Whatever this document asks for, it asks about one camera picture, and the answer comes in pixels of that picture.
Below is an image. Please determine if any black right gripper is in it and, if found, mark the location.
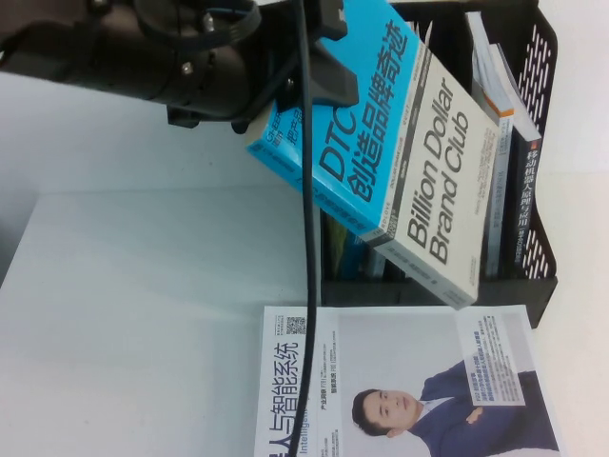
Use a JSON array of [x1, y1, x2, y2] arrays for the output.
[[164, 0, 362, 136]]

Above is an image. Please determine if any blue and white DTC book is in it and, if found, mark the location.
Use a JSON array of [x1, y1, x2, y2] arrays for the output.
[[245, 0, 501, 312]]

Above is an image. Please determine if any white blue book right slot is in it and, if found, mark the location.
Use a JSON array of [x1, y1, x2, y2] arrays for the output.
[[463, 11, 517, 280]]

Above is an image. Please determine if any black mesh book stand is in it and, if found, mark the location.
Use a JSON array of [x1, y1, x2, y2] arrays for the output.
[[321, 0, 560, 330]]

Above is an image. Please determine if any black spine robotics book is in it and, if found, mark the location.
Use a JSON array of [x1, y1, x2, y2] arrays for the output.
[[497, 44, 544, 280]]

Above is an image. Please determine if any white magazine with suited man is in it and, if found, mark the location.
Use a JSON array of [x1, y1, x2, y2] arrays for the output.
[[251, 304, 570, 457]]

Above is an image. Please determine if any thick black hanging cable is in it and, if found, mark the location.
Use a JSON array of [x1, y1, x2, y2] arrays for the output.
[[284, 0, 322, 457]]

